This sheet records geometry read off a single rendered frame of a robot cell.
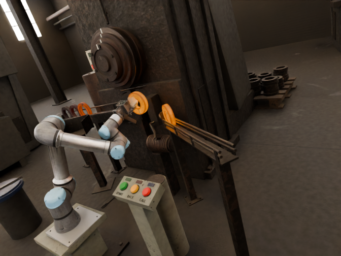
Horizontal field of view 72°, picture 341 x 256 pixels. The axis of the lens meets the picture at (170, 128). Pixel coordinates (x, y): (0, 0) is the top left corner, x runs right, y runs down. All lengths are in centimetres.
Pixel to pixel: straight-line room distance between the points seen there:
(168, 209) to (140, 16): 129
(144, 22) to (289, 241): 164
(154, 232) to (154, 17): 133
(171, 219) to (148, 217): 24
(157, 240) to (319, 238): 87
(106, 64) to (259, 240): 152
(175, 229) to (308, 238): 72
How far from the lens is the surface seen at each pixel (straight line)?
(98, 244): 172
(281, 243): 155
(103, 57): 182
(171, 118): 146
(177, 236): 145
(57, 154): 152
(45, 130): 135
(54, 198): 151
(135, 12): 185
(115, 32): 180
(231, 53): 249
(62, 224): 160
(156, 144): 170
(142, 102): 154
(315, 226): 164
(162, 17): 171
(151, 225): 118
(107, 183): 249
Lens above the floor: 120
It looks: 22 degrees down
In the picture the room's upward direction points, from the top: 17 degrees counter-clockwise
